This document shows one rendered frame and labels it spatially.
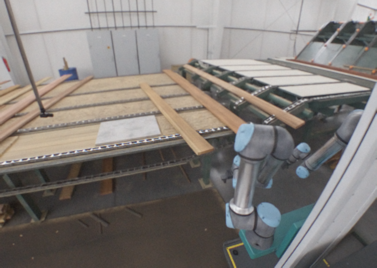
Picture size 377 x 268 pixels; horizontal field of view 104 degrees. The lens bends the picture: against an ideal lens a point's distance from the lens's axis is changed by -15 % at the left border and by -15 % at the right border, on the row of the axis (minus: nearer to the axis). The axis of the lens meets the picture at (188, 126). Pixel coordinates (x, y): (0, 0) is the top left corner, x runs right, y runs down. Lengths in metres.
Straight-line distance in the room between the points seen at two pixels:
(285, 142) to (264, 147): 0.08
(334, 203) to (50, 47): 8.00
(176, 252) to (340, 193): 1.43
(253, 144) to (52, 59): 7.68
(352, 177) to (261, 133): 0.32
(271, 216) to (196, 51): 7.42
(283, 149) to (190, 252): 1.36
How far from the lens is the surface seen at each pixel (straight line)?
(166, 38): 7.57
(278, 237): 1.18
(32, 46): 8.16
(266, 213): 0.94
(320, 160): 1.20
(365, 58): 6.78
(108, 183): 2.49
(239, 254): 1.51
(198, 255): 1.82
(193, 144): 1.44
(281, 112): 2.14
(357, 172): 0.71
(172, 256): 1.82
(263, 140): 0.70
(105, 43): 6.85
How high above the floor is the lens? 1.68
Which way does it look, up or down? 28 degrees down
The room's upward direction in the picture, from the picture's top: straight up
